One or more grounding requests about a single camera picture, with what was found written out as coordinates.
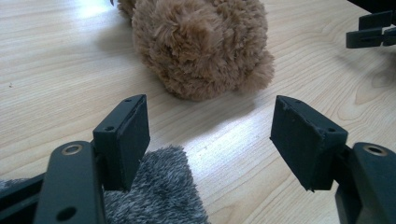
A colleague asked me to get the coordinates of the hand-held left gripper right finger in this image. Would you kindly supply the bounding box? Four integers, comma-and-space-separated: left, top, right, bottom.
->
269, 94, 349, 192

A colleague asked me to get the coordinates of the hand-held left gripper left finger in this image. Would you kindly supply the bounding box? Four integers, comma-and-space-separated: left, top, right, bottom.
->
92, 93, 151, 192

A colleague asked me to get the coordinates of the grey fluffy cloth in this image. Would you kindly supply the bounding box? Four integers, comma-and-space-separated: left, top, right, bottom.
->
0, 145, 211, 224

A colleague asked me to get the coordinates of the brown plush teddy bear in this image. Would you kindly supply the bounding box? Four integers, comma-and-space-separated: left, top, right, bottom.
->
116, 0, 276, 102

